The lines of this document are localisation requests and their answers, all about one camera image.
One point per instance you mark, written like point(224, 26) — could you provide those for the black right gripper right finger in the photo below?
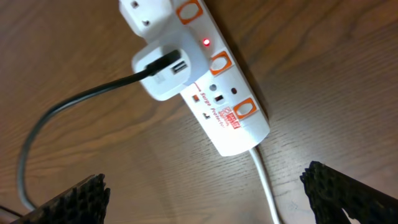
point(338, 198)

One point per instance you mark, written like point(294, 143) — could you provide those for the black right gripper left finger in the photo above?
point(84, 203)

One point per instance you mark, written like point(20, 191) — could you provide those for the white USB charger adapter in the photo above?
point(178, 59)

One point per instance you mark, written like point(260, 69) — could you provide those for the white power strip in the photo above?
point(221, 100)

